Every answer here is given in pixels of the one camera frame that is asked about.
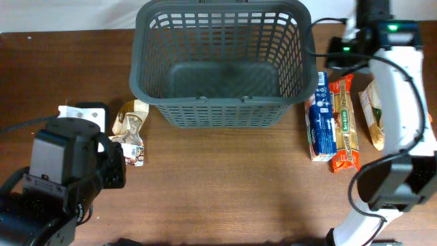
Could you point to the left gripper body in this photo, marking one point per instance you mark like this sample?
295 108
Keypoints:
112 174

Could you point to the beige brown snack pouch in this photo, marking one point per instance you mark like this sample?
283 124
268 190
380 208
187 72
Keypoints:
126 131

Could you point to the tan orange snack pouch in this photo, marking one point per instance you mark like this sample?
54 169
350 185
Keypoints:
372 109

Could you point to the blue rectangular food box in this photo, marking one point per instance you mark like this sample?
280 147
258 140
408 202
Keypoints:
320 122

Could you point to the red orange pasta packet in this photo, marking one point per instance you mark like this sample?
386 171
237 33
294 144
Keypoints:
347 155

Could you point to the grey plastic shopping basket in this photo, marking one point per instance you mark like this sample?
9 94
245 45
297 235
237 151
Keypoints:
223 64

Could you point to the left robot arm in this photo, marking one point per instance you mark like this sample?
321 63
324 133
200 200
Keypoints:
72 161

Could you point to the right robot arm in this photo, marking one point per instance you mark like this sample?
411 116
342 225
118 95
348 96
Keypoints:
405 175

